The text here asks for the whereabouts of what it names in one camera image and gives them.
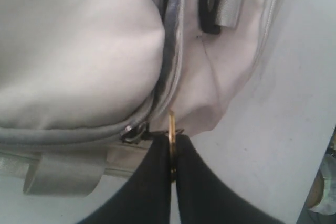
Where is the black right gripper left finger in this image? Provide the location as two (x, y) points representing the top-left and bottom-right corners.
(83, 135), (171, 224)

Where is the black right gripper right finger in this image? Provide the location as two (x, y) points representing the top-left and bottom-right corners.
(176, 135), (281, 224)

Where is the beige fabric duffel bag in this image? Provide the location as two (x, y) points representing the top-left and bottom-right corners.
(1, 0), (282, 196)

